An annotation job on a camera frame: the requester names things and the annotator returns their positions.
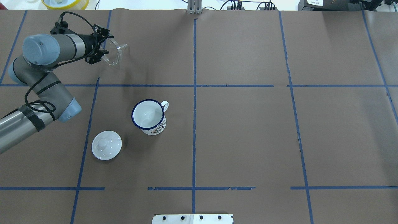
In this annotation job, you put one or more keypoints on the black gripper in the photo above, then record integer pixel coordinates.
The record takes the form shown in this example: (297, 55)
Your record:
(90, 44)

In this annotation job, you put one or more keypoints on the clear plastic funnel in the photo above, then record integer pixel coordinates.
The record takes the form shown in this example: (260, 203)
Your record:
(115, 51)

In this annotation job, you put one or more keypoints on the white cup lid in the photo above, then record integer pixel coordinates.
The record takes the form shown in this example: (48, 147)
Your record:
(106, 145)

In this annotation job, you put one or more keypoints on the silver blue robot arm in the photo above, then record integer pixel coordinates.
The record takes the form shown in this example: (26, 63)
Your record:
(47, 99)

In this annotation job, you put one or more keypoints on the white enamel cup blue rim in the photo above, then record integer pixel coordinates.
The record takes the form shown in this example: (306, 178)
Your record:
(149, 116)

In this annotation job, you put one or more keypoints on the yellow tape roll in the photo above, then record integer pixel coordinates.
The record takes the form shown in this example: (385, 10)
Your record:
(65, 4)

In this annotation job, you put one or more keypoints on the black device box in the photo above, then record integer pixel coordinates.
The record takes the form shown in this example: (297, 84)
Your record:
(338, 5)

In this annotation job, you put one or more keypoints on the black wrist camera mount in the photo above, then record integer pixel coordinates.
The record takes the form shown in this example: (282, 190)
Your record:
(60, 28)

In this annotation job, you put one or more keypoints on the aluminium frame post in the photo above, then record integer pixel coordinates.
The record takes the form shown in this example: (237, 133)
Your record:
(194, 6)

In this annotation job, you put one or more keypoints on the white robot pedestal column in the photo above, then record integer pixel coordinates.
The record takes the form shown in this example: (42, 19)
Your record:
(193, 219)

